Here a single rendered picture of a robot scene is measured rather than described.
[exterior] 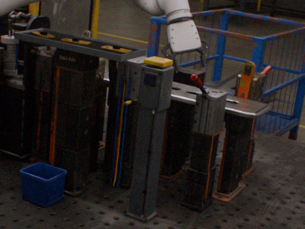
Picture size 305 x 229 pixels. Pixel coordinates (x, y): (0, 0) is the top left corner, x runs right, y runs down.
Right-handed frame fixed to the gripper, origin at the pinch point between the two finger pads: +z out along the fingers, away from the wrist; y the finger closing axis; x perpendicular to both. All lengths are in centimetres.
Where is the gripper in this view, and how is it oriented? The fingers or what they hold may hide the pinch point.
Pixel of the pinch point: (190, 66)
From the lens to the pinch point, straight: 200.8
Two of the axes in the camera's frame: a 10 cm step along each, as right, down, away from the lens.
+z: 2.1, 9.7, -1.1
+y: -9.7, 2.0, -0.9
